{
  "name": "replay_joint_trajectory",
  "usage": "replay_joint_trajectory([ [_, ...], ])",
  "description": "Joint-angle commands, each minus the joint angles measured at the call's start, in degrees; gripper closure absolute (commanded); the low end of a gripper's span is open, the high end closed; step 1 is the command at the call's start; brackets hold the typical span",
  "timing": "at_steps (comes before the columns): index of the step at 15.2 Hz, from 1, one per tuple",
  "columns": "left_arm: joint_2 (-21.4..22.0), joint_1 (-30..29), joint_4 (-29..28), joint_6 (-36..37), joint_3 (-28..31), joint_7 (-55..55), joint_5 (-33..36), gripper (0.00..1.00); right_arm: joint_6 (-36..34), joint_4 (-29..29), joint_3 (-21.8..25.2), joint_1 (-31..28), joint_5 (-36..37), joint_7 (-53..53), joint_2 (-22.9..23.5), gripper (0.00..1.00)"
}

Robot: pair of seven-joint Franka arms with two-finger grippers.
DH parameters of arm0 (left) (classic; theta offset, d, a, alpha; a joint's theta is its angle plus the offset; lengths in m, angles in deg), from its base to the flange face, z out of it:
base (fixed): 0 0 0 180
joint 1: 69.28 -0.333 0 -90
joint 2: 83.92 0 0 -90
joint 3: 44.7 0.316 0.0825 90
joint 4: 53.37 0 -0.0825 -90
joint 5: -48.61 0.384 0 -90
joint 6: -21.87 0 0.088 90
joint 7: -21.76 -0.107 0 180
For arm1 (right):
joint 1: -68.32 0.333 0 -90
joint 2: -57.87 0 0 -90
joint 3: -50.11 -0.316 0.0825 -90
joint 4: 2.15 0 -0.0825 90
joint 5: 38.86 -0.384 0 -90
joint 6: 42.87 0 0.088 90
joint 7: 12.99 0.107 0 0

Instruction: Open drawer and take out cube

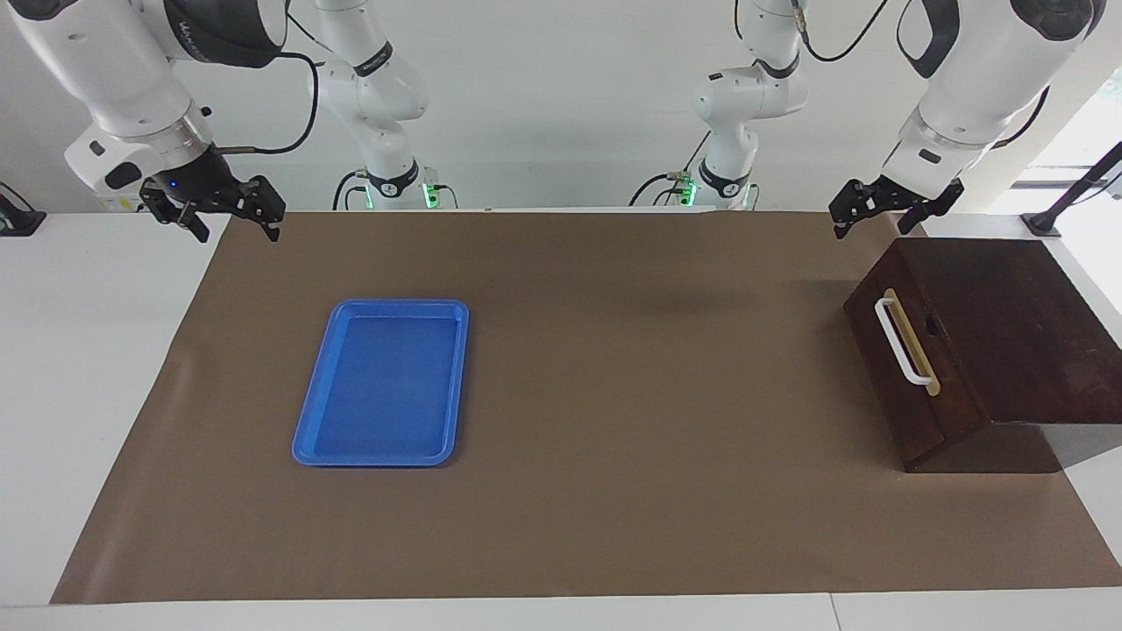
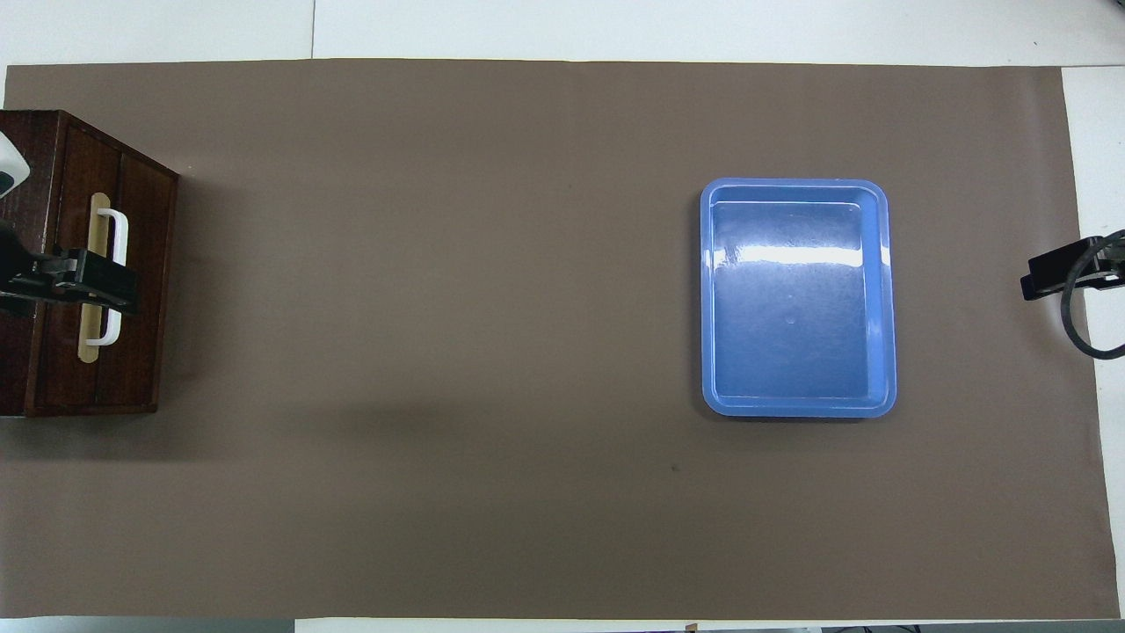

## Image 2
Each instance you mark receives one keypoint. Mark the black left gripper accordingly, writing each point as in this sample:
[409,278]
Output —
[31,280]

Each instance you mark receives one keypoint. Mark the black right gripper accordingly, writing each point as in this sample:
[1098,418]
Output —
[1106,262]

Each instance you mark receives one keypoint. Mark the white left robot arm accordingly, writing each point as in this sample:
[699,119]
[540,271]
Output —
[10,163]

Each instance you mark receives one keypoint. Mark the dark wooden cabinet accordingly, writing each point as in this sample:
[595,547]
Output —
[148,264]

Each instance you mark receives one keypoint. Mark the blue plastic tray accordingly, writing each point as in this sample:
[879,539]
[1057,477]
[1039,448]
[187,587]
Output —
[795,308]

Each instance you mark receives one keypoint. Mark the brown table mat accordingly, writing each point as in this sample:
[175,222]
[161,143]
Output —
[492,352]

